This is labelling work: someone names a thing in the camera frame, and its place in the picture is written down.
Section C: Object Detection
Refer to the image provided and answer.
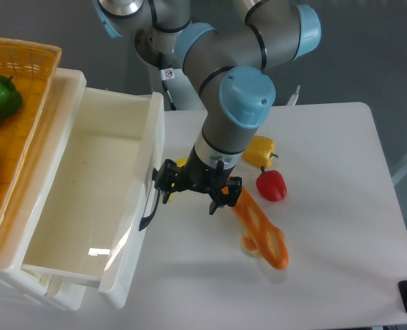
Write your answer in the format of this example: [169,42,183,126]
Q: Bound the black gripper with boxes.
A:
[152,151,242,215]

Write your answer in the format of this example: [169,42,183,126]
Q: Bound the long orange bread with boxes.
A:
[232,188,289,270]

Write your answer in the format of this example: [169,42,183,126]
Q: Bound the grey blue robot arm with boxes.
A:
[93,1,322,212]

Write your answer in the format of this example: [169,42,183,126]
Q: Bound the yellow banana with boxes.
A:
[168,157,188,201]

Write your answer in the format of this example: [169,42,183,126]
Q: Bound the red bell pepper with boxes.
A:
[256,166,287,202]

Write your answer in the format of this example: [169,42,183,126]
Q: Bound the yellow bell pepper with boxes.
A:
[242,135,278,168]

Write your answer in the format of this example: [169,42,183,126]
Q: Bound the white plastic drawer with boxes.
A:
[22,88,165,309]

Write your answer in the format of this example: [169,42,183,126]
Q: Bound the white drawer cabinet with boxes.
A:
[0,67,88,312]

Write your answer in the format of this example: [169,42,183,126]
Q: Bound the yellow woven basket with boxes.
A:
[0,37,62,227]

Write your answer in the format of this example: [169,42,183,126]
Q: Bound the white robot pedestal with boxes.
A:
[134,25,208,111]

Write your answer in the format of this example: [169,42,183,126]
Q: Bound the black cable on pedestal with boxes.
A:
[158,51,178,111]

